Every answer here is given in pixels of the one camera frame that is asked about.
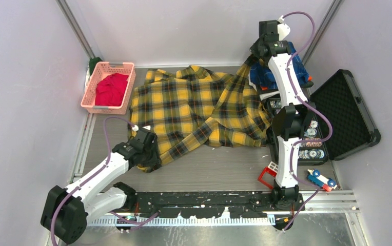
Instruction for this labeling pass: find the yellow plaid flannel shirt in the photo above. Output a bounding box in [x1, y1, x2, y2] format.
[129, 56, 271, 166]

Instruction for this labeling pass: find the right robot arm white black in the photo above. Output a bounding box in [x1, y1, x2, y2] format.
[250, 20, 314, 210]

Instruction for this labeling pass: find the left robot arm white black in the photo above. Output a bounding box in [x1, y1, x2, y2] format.
[40, 126, 161, 244]

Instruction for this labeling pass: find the pink plastic laundry basket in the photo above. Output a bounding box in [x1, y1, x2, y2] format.
[81, 61, 136, 115]

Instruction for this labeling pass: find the blue plaid folded shirt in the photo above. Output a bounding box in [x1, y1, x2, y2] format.
[249, 47, 313, 91]

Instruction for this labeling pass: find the white folded garment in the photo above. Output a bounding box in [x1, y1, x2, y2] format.
[259, 90, 279, 101]

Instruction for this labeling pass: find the red garment in basket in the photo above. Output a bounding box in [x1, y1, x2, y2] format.
[95, 73, 129, 107]

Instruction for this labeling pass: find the green and white cloth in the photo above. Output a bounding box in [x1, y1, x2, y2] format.
[86, 57, 103, 82]

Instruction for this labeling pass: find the black foam-lined carrying case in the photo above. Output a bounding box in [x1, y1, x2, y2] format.
[264, 69, 382, 167]

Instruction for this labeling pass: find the blue toy figure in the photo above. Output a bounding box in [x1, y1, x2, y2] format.
[307, 169, 338, 192]

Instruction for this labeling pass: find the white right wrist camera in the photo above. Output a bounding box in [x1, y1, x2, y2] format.
[277, 15, 291, 40]

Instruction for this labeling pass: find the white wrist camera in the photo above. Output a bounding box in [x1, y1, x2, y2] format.
[131, 125, 151, 132]
[277, 15, 291, 40]

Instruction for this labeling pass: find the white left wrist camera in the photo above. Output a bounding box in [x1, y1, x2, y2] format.
[131, 125, 151, 132]

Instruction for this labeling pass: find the red plastic frame block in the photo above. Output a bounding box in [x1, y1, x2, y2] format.
[257, 161, 278, 190]

